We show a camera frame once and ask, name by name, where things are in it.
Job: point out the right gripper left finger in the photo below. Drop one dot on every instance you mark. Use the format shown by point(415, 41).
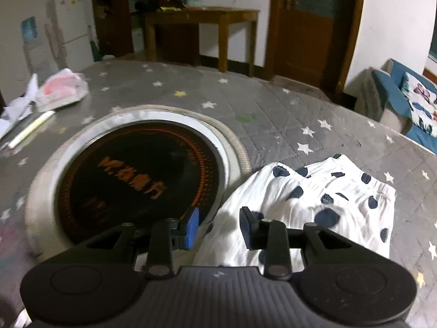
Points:
point(158, 238)

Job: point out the white crumpled paper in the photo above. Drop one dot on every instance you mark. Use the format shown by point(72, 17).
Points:
point(19, 108)

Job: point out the pink tissue pack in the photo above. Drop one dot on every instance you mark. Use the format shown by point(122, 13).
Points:
point(61, 89)

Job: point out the white refrigerator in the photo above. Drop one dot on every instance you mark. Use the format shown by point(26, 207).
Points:
point(70, 41)

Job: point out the brown wooden door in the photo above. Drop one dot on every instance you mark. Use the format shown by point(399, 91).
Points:
point(312, 41)

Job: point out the dark wooden shelf cabinet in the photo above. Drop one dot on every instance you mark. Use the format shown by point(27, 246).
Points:
point(120, 24)

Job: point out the blue sofa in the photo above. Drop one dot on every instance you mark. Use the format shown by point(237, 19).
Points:
point(382, 100)

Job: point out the white marker pen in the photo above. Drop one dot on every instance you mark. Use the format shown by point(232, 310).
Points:
point(32, 127)

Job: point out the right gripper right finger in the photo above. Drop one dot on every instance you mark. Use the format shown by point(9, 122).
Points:
point(277, 240)

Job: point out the butterfly pattern pillow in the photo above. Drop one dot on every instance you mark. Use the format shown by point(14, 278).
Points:
point(422, 103)

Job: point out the white polka dot garment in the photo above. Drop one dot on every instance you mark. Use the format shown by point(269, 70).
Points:
point(334, 193)

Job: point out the round induction cooktop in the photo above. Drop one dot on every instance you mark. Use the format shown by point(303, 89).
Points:
point(139, 164)

